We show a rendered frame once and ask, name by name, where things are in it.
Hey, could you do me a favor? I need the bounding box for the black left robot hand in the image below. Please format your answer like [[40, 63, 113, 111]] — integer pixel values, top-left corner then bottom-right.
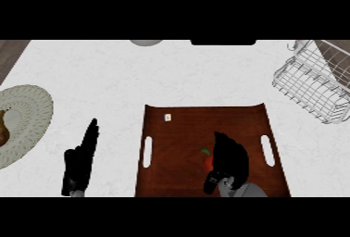
[[60, 118, 102, 197]]

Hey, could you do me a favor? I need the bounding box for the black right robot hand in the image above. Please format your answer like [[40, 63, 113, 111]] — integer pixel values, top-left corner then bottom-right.
[[201, 131, 249, 195]]

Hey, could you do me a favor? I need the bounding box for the red bell pepper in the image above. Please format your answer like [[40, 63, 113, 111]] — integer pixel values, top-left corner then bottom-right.
[[199, 148, 215, 172]]

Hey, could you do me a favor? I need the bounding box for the brown wooden tray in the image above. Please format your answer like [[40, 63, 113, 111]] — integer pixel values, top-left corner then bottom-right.
[[134, 103, 292, 198]]

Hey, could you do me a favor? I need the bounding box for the round woven beige placemat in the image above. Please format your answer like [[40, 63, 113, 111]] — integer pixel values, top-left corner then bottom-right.
[[0, 83, 54, 170]]

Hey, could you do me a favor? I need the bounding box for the brown pear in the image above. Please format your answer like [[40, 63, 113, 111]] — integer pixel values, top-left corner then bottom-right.
[[0, 106, 11, 148]]

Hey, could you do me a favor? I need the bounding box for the black rectangular object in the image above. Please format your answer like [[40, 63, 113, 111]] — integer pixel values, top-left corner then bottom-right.
[[190, 40, 258, 46]]

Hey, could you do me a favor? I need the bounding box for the grey round object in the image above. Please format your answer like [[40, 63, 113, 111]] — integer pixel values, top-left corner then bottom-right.
[[128, 40, 164, 47]]

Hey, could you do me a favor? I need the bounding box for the white wire tiered basket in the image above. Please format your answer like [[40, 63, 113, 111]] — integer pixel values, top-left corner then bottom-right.
[[270, 40, 350, 125]]

